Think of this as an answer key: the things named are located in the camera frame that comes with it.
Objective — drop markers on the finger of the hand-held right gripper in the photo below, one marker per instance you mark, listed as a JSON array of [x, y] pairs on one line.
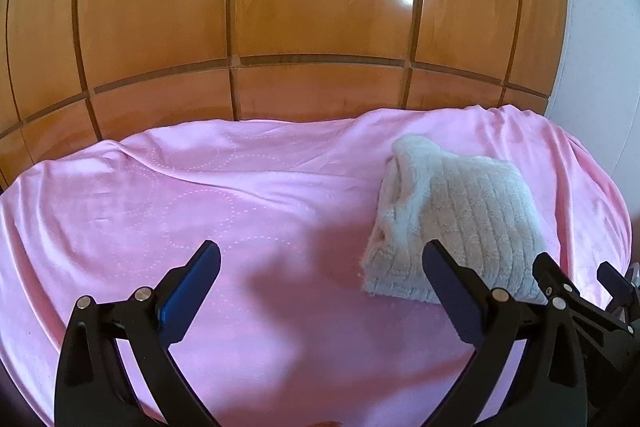
[[550, 272], [617, 279]]

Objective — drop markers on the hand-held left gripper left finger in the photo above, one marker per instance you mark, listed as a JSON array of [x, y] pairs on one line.
[[192, 282]]

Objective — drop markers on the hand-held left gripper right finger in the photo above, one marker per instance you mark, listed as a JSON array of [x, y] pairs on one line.
[[450, 287]]

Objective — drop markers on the white knitted sweater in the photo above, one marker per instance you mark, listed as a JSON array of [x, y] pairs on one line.
[[460, 207]]

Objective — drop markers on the pink blanket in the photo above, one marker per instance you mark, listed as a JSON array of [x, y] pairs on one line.
[[175, 207]]

